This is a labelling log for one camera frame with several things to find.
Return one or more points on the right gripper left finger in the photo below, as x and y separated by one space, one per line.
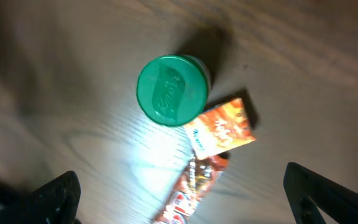
55 202

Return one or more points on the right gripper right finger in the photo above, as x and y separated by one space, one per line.
309 193

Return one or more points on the orange tissue pack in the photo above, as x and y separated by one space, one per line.
220 129

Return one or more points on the red Top chocolate bar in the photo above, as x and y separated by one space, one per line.
190 188

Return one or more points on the green lid white jar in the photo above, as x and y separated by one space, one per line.
172 90

